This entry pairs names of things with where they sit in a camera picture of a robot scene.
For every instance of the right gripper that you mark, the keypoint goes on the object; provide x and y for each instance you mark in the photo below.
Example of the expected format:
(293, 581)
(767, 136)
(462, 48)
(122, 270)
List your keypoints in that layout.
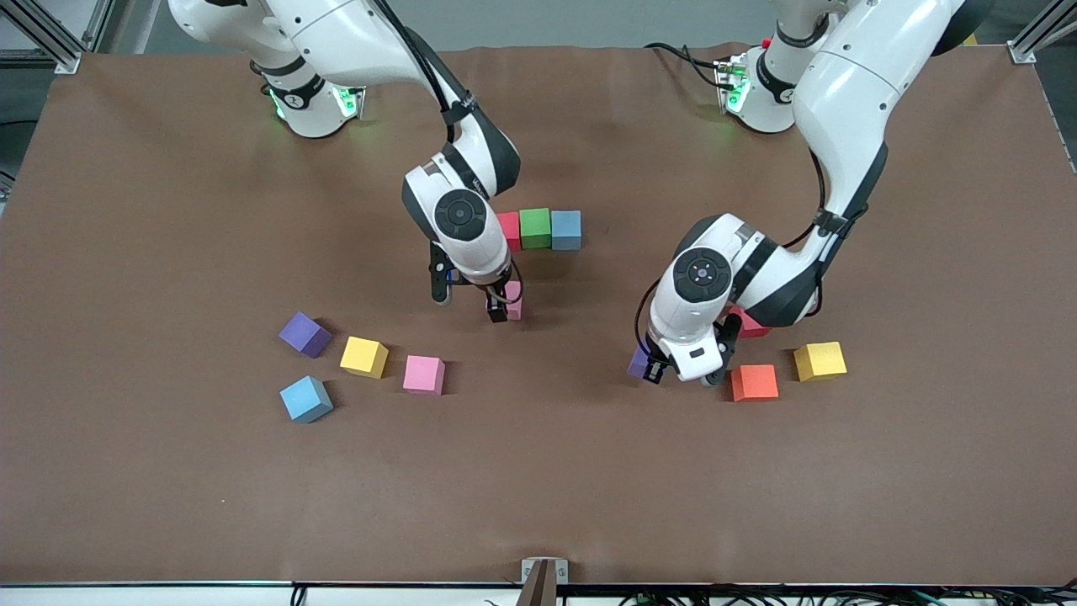
(496, 304)

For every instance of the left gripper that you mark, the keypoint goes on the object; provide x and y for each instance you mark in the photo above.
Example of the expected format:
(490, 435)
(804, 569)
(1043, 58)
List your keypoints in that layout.
(653, 365)

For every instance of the purple foam cube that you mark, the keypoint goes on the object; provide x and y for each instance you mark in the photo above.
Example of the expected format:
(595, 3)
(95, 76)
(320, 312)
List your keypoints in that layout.
(304, 333)
(637, 364)

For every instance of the pink foam cube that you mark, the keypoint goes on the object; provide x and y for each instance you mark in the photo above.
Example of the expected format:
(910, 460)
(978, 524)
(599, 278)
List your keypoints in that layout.
(423, 374)
(514, 299)

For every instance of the red foam cube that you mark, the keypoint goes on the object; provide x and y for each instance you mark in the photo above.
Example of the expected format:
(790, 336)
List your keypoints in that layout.
(510, 231)
(755, 326)

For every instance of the green foam cube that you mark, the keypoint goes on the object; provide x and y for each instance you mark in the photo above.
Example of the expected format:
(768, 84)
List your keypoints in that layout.
(535, 227)

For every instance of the light blue foam cube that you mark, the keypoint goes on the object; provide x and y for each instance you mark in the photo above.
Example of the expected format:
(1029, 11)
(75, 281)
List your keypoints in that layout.
(566, 229)
(305, 398)

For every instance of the yellow foam cube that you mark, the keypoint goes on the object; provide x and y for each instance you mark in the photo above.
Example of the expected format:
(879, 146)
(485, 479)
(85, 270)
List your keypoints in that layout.
(819, 360)
(363, 355)

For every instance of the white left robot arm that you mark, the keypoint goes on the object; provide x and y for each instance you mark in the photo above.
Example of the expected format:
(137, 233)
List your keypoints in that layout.
(850, 93)

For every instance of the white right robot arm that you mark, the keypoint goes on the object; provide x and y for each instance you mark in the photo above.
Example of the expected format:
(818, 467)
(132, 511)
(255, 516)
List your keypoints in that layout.
(484, 252)

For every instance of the orange foam cube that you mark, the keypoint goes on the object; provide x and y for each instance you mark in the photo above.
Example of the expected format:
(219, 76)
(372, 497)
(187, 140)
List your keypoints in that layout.
(754, 382)

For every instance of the brown table cover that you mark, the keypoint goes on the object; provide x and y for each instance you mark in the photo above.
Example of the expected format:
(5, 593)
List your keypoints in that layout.
(538, 471)

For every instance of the aluminium frame post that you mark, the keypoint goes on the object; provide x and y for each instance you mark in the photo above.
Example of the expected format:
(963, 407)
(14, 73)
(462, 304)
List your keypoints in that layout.
(66, 61)
(1022, 52)

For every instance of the aluminium frame strut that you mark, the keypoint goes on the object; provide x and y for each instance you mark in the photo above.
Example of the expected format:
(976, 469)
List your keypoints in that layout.
(98, 23)

